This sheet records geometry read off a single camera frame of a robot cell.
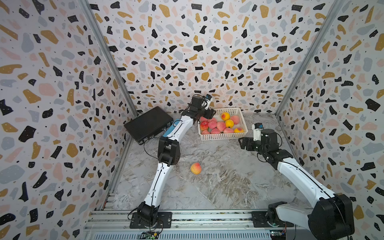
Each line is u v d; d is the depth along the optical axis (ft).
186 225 2.40
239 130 3.39
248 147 2.45
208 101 2.98
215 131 3.40
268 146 2.07
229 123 3.58
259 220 2.42
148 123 3.62
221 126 3.55
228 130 3.48
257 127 2.41
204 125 3.50
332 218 1.31
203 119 3.17
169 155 2.21
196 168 2.85
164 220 2.41
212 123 3.48
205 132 3.42
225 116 3.71
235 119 3.68
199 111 2.81
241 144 2.57
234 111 3.85
